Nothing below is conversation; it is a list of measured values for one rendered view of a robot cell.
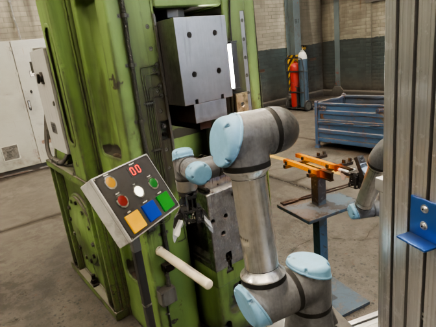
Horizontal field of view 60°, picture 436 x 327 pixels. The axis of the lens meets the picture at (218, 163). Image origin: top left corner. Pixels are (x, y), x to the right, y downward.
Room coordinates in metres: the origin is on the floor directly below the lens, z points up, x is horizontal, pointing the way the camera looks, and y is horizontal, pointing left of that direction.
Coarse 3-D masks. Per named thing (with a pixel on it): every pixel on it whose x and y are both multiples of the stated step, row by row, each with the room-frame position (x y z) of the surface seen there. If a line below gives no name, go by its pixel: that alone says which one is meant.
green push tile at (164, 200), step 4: (164, 192) 1.54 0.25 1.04; (160, 196) 1.51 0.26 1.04; (164, 196) 1.53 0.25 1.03; (168, 196) 1.55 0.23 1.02; (160, 200) 1.50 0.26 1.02; (164, 200) 1.51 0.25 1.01; (168, 200) 1.53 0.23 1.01; (172, 200) 1.54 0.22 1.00; (160, 204) 1.49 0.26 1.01; (164, 204) 1.50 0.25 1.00; (168, 204) 1.51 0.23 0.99; (172, 204) 1.53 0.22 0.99; (164, 208) 1.48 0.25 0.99; (168, 208) 1.50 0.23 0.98
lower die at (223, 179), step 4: (220, 176) 1.90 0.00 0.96; (224, 176) 1.91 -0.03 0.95; (228, 176) 1.93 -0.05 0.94; (212, 180) 1.87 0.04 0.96; (216, 180) 1.88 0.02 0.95; (220, 180) 1.90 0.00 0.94; (224, 180) 1.91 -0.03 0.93; (228, 180) 1.93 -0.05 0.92; (204, 184) 1.84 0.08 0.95; (208, 184) 1.85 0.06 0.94; (212, 184) 1.86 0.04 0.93; (216, 184) 1.88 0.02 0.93; (220, 184) 1.89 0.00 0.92; (208, 188) 1.85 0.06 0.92
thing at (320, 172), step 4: (284, 160) 2.12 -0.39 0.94; (288, 160) 2.10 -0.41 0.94; (292, 160) 2.09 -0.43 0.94; (288, 164) 2.09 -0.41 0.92; (292, 164) 2.05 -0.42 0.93; (296, 164) 2.02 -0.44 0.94; (300, 164) 2.00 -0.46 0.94; (304, 164) 1.99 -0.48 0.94; (300, 168) 1.98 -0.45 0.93; (304, 168) 1.95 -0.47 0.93; (308, 168) 1.92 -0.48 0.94; (312, 168) 1.91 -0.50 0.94; (316, 168) 1.90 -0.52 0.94; (312, 172) 1.89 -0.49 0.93; (316, 172) 1.86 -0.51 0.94; (320, 172) 1.84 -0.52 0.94; (324, 172) 1.81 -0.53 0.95; (328, 172) 1.79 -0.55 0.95; (332, 172) 1.78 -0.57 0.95; (320, 176) 1.84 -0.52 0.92; (324, 176) 1.82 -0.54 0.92; (328, 176) 1.79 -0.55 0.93; (332, 176) 1.77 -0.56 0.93; (328, 180) 1.78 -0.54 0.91; (332, 180) 1.77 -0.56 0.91
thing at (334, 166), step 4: (296, 156) 2.21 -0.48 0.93; (300, 156) 2.17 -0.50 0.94; (304, 156) 2.14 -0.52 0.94; (308, 156) 2.13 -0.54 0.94; (308, 160) 2.11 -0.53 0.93; (312, 160) 2.07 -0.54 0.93; (316, 160) 2.04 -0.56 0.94; (320, 160) 2.03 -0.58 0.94; (324, 160) 2.02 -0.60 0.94; (320, 164) 2.01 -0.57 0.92; (324, 164) 1.98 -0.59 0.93; (328, 164) 1.95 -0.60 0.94; (332, 164) 1.93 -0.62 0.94; (336, 164) 1.93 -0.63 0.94; (340, 164) 1.90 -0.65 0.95; (332, 168) 1.92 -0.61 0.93; (336, 168) 1.89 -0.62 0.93; (344, 168) 1.84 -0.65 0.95; (348, 168) 1.83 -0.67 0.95; (352, 168) 1.82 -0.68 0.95
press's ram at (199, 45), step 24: (168, 24) 1.84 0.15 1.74; (192, 24) 1.86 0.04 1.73; (216, 24) 1.95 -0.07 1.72; (168, 48) 1.87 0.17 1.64; (192, 48) 1.85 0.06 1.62; (216, 48) 1.94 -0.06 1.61; (168, 72) 1.89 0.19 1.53; (192, 72) 1.84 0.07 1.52; (216, 72) 1.93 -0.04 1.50; (168, 96) 1.92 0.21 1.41; (192, 96) 1.83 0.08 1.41; (216, 96) 1.92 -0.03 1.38
